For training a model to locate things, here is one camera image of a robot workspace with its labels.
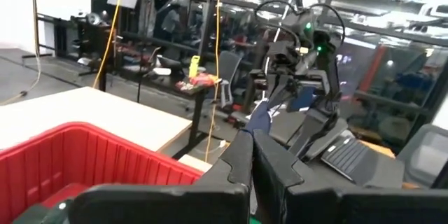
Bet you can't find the light wooden desk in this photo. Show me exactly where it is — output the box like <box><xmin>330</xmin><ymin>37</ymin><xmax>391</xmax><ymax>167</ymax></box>
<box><xmin>0</xmin><ymin>86</ymin><xmax>193</xmax><ymax>153</ymax></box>

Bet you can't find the black keyboard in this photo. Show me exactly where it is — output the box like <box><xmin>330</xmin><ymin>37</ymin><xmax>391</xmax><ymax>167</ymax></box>
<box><xmin>320</xmin><ymin>134</ymin><xmax>406</xmax><ymax>189</ymax></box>

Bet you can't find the yellow upright object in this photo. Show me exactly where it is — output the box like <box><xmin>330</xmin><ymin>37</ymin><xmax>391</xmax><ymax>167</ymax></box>
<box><xmin>188</xmin><ymin>55</ymin><xmax>201</xmax><ymax>78</ymax></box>

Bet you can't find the red packet pile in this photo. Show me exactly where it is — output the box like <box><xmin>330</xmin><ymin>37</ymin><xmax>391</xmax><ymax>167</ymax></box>
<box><xmin>174</xmin><ymin>72</ymin><xmax>222</xmax><ymax>92</ymax></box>

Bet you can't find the yellow hanging cord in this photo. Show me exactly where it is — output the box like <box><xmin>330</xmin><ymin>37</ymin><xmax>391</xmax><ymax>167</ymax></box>
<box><xmin>204</xmin><ymin>0</ymin><xmax>224</xmax><ymax>163</ymax></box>
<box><xmin>92</xmin><ymin>0</ymin><xmax>127</xmax><ymax>89</ymax></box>

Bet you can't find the red plastic laundry basket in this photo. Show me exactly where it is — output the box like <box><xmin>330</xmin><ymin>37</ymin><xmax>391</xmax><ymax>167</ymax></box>
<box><xmin>0</xmin><ymin>121</ymin><xmax>204</xmax><ymax>224</ymax></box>

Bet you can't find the navy garment with white label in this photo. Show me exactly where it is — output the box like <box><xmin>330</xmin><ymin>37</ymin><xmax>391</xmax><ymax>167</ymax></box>
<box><xmin>244</xmin><ymin>85</ymin><xmax>316</xmax><ymax>137</ymax></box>

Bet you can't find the black desk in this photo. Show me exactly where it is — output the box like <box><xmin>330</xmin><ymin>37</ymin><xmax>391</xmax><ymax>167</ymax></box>
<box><xmin>115</xmin><ymin>61</ymin><xmax>225</xmax><ymax>148</ymax></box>

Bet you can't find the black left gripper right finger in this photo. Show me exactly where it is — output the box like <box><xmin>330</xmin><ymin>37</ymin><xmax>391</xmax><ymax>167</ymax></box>
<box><xmin>252</xmin><ymin>129</ymin><xmax>448</xmax><ymax>224</ymax></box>

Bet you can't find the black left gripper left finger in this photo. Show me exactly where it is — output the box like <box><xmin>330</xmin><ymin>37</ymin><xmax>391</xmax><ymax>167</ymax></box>
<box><xmin>68</xmin><ymin>129</ymin><xmax>253</xmax><ymax>224</ymax></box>

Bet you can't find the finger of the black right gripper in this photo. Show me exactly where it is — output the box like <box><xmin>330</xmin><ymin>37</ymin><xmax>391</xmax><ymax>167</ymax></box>
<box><xmin>262</xmin><ymin>76</ymin><xmax>281</xmax><ymax>111</ymax></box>
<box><xmin>278</xmin><ymin>76</ymin><xmax>298</xmax><ymax>108</ymax></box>

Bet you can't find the person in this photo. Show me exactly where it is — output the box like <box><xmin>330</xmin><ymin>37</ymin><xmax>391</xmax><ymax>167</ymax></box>
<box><xmin>160</xmin><ymin>4</ymin><xmax>182</xmax><ymax>42</ymax></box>

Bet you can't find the grey office chair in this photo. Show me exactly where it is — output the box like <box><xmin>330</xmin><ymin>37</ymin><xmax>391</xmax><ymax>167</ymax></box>
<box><xmin>216</xmin><ymin>50</ymin><xmax>243</xmax><ymax>109</ymax></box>

